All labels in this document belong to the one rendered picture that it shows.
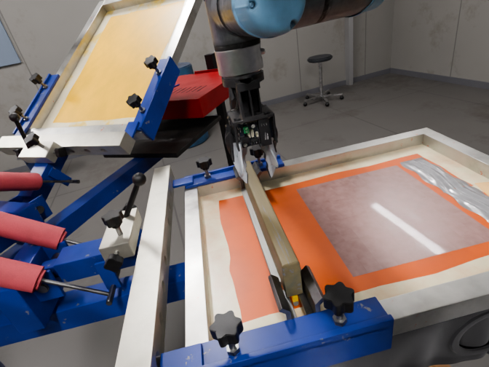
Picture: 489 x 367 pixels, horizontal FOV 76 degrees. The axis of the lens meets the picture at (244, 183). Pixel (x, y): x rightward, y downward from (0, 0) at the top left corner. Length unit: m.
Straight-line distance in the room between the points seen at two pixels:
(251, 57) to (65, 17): 4.24
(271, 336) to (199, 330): 0.12
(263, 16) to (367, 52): 5.55
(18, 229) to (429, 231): 0.86
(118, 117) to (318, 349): 0.97
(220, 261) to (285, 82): 4.63
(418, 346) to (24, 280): 0.78
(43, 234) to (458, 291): 0.78
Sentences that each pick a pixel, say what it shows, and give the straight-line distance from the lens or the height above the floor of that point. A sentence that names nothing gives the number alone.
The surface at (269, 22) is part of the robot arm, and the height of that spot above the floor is 1.40.
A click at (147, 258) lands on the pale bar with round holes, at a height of 1.04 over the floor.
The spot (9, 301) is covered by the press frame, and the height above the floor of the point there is 1.02.
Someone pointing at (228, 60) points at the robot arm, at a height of 1.35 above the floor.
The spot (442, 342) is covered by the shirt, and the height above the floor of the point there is 0.74.
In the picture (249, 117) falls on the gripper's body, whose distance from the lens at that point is 0.52.
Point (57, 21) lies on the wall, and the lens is 4.70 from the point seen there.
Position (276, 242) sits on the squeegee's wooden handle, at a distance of 0.55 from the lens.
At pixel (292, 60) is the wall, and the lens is 5.20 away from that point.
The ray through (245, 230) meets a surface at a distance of 0.76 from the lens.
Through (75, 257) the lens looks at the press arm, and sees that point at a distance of 0.74.
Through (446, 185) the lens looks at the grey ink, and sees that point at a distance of 0.91.
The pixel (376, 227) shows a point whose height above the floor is 0.96.
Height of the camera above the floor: 1.42
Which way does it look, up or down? 29 degrees down
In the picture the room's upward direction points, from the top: 11 degrees counter-clockwise
